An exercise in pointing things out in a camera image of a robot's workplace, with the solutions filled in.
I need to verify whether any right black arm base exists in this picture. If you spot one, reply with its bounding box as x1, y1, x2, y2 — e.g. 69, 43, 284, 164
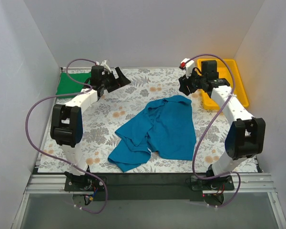
184, 173, 235, 192

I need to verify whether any blue t shirt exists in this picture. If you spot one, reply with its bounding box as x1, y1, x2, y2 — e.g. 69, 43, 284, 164
108, 95, 196, 172

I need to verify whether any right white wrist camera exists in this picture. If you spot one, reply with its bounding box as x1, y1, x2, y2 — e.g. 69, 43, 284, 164
179, 58, 195, 78

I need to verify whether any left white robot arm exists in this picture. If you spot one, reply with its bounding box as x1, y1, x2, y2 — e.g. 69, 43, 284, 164
50, 63, 131, 191

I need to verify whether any aluminium frame rail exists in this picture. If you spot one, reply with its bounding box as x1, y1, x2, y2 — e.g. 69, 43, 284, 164
13, 173, 286, 229

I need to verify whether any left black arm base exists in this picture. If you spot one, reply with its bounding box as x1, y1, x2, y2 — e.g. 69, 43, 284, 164
64, 171, 107, 192

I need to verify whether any folded green t shirt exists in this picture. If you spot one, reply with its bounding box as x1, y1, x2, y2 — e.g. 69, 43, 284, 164
56, 73, 91, 98

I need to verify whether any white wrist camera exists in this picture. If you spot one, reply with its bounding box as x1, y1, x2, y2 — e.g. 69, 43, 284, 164
179, 58, 195, 78
96, 60, 112, 73

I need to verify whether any yellow plastic bin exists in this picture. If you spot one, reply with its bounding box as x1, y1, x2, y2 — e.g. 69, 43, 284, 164
195, 57, 249, 110

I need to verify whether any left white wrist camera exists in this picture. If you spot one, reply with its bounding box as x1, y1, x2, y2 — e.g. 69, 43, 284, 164
96, 60, 112, 73

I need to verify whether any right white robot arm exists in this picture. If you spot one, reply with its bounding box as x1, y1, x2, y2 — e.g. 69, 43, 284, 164
179, 58, 266, 190

